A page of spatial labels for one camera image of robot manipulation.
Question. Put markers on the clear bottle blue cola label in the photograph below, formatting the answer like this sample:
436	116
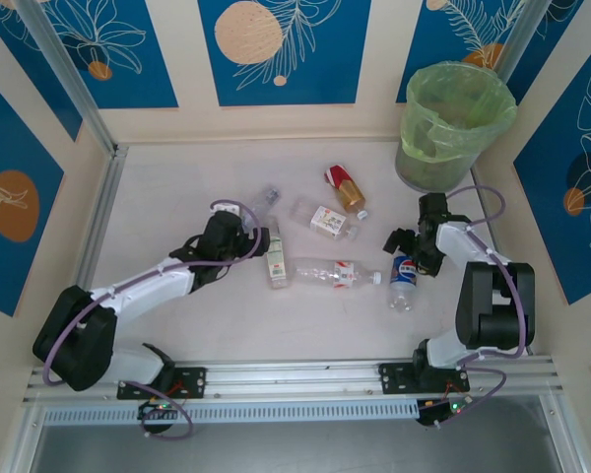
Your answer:
404	273

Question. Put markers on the clear bottle white green label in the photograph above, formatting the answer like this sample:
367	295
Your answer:
277	261

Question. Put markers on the clear bottle red white label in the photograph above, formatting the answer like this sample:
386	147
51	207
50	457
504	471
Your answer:
340	274

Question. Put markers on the amber bottle red white label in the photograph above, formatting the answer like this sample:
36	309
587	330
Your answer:
347	192

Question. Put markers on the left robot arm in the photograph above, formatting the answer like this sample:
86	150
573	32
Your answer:
74	345

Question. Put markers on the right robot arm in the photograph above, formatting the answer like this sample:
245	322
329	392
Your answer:
492	305

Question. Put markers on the translucent plastic bin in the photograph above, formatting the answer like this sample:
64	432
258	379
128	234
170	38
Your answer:
431	170

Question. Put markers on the green plastic bin liner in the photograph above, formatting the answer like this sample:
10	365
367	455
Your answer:
492	98

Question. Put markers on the grey metal panel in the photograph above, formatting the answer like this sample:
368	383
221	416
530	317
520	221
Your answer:
295	448

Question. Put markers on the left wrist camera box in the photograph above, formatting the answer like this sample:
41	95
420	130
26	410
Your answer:
226	209

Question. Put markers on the aluminium table side rail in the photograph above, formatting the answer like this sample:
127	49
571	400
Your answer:
103	207

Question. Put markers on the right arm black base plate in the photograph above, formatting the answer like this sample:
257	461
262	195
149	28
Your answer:
394	377

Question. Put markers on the aluminium mounting rail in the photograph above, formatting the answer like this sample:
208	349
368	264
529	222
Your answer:
295	374

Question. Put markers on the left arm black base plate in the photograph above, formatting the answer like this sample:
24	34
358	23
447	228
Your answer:
194	382

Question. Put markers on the aluminium frame post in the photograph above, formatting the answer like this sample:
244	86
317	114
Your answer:
519	34
74	84

